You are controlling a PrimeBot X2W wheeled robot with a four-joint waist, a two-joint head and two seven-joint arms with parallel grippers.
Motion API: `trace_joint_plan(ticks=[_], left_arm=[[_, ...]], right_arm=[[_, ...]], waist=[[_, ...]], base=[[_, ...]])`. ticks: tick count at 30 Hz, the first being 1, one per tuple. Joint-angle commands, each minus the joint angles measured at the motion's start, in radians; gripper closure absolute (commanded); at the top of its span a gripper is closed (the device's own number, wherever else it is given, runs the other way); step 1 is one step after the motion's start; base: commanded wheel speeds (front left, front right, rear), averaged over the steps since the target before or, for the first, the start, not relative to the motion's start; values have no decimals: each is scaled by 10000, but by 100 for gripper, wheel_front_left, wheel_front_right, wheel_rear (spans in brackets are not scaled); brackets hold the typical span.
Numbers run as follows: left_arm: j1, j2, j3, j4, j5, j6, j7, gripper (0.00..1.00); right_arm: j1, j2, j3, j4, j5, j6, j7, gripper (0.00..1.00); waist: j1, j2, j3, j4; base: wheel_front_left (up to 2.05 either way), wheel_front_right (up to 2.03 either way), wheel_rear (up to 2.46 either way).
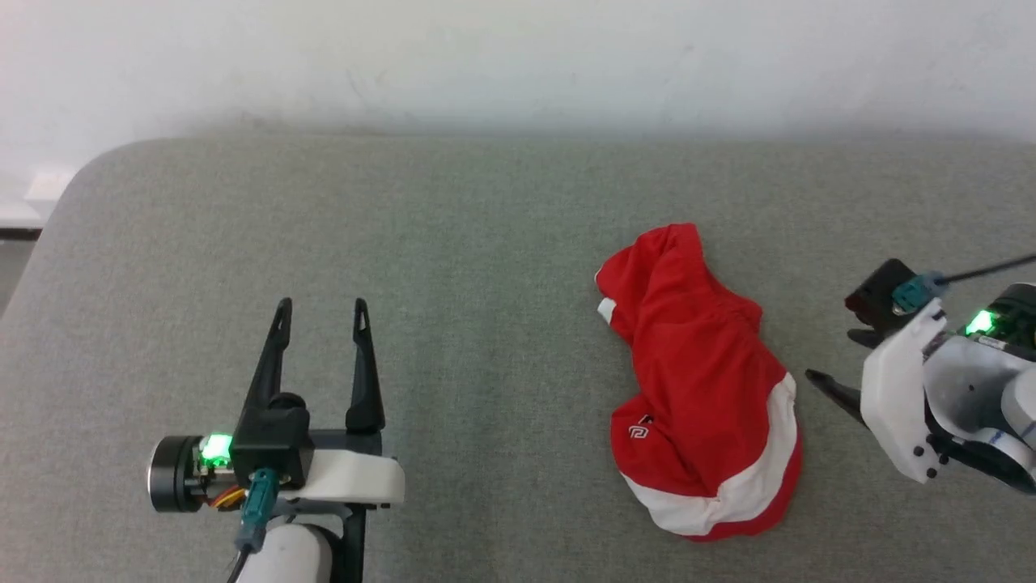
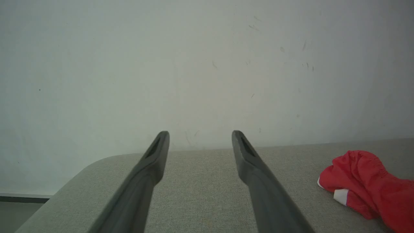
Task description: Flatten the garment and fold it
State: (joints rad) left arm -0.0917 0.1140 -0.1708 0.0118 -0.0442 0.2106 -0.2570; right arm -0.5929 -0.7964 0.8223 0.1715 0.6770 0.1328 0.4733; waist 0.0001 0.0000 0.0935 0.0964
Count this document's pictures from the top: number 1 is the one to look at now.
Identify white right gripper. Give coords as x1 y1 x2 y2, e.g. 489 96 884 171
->
805 298 949 485

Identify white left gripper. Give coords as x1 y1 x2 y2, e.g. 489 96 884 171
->
238 297 406 511

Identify red and white shorts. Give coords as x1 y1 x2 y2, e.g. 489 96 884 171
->
595 223 804 542

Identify black cable with teal plug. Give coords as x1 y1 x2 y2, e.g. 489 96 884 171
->
229 468 281 583
892 254 1036 316

